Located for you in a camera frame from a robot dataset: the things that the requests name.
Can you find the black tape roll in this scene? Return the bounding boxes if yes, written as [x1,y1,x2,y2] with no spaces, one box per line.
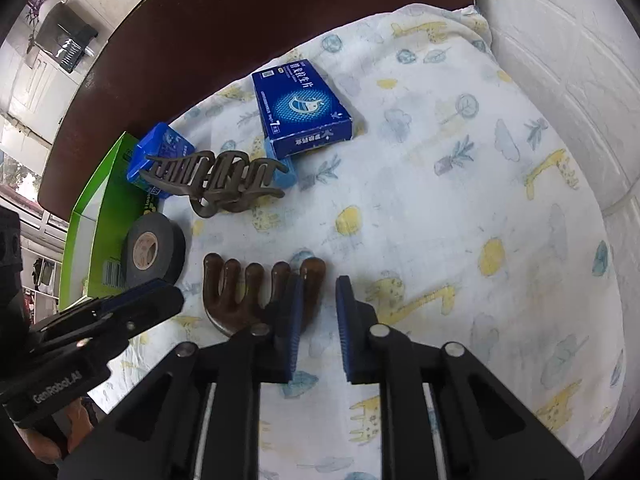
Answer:
[120,212,186,288]

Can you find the dark brown wooden table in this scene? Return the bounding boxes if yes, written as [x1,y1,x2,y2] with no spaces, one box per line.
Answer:
[38,0,474,219]

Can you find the giraffe print white cloth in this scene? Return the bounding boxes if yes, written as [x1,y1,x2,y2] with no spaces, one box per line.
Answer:
[92,4,625,479]

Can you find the dark grey hair claw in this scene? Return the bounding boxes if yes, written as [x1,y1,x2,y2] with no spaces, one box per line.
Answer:
[141,151,288,218]

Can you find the black office chair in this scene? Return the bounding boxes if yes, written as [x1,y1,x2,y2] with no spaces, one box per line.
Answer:
[35,2,98,73]

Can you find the blue medicine box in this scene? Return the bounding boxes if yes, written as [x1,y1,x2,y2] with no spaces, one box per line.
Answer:
[252,58,352,159]

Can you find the person's hand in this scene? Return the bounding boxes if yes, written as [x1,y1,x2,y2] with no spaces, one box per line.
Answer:
[17,396,96,464]

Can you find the green cardboard box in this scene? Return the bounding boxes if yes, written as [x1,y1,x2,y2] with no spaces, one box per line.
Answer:
[60,133,146,309]

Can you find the brown translucent hair claw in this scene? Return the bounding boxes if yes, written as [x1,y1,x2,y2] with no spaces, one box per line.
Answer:
[202,252,326,336]

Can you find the light blue small packet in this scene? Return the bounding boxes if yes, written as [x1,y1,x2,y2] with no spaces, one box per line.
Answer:
[262,138,300,191]

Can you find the small blue box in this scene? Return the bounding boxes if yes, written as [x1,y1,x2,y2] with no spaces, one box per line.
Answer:
[126,122,195,200]

